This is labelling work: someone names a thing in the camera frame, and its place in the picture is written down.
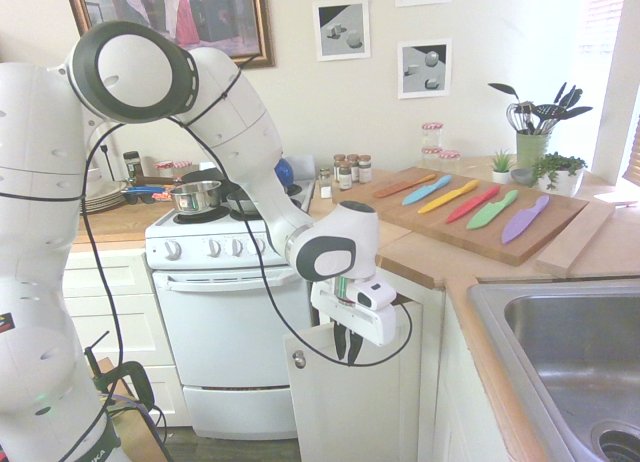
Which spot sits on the stainless steel sink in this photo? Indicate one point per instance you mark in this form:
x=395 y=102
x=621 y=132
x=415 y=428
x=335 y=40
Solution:
x=575 y=352

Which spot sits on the green utensil holder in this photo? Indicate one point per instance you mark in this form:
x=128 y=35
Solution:
x=532 y=152

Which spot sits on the black metal clamp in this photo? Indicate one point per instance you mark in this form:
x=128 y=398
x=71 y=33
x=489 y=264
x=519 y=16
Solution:
x=135 y=377

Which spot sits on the white sink cabinet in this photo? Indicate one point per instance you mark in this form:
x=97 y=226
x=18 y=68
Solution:
x=465 y=382

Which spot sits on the black serving spoon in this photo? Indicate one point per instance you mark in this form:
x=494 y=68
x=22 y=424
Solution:
x=504 y=89

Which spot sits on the gold framed painting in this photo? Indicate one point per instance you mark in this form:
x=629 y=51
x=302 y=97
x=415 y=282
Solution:
x=210 y=17

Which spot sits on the black slotted spoon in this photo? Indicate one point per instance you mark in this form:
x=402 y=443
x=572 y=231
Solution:
x=546 y=113

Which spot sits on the black wall plug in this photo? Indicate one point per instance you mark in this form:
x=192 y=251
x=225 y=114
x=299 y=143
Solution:
x=105 y=149

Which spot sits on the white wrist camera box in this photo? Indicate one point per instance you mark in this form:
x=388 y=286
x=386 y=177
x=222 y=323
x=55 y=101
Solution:
x=375 y=294

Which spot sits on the green plastic knife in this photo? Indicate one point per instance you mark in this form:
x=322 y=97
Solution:
x=490 y=213

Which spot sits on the brown lid spice jar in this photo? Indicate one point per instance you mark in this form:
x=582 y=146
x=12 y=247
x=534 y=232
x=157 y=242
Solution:
x=340 y=164
x=345 y=178
x=352 y=163
x=365 y=169

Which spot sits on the black sunglasses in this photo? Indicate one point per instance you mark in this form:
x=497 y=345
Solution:
x=137 y=198

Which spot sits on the purple plastic knife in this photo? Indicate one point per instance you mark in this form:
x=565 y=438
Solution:
x=522 y=223

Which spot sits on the brown wooden base board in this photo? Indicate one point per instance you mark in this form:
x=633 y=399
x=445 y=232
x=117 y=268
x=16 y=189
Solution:
x=137 y=437

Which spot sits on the stack of white plates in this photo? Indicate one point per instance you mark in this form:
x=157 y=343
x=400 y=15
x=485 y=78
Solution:
x=102 y=197

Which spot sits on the small grey bowl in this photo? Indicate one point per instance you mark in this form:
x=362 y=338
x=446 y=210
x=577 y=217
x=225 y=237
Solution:
x=522 y=176

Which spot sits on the white stove knob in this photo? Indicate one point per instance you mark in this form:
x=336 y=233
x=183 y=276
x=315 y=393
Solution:
x=214 y=247
x=259 y=244
x=235 y=246
x=172 y=250

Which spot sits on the white cabinet door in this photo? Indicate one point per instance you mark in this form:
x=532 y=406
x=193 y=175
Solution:
x=350 y=412

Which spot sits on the white kitchen stove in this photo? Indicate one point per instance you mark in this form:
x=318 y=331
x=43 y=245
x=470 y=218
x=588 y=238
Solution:
x=225 y=322

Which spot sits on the blue round kettle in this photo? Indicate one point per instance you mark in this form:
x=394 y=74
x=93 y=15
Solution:
x=284 y=172

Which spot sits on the dark pepper jar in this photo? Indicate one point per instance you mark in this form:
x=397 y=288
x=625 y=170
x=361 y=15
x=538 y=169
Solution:
x=132 y=164

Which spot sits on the large wooden cutting board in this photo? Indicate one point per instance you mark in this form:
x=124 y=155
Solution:
x=550 y=222

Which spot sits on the blue plastic knife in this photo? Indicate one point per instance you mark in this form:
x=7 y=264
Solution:
x=425 y=192

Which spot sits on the metal whisk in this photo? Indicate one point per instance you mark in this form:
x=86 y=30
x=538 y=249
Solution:
x=517 y=117

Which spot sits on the jar with red checkered lid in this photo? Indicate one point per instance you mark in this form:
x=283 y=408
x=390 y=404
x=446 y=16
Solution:
x=450 y=161
x=182 y=166
x=432 y=134
x=164 y=168
x=431 y=158

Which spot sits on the leafy plant in white pot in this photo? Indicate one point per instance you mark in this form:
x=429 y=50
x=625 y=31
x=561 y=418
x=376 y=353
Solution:
x=560 y=174

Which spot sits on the stainless steel pot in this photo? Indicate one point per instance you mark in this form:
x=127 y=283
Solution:
x=196 y=197

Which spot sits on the small spice jar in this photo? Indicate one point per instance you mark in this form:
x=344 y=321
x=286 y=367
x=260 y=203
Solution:
x=325 y=178

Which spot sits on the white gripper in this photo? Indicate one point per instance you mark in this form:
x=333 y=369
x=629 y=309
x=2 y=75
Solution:
x=380 y=324

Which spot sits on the white drawer cabinet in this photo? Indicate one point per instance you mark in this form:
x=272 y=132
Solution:
x=115 y=302

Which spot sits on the round silver door knob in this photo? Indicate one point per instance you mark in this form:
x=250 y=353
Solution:
x=299 y=359

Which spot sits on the orange plastic knife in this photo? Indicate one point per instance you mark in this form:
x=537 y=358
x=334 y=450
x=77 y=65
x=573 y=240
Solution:
x=400 y=188

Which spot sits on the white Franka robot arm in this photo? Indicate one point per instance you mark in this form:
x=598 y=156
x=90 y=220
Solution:
x=240 y=132

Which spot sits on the black spatula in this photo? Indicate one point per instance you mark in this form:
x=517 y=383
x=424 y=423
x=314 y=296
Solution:
x=570 y=98

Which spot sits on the small spiky potted plant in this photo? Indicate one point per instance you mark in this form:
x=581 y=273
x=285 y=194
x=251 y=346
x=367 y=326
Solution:
x=501 y=174

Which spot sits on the light wooden plank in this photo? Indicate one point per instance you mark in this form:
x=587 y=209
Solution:
x=575 y=242

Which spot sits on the yellow plastic knife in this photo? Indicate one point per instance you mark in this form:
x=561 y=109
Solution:
x=447 y=198

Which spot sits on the red plastic knife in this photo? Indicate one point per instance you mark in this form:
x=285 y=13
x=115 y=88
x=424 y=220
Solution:
x=472 y=205

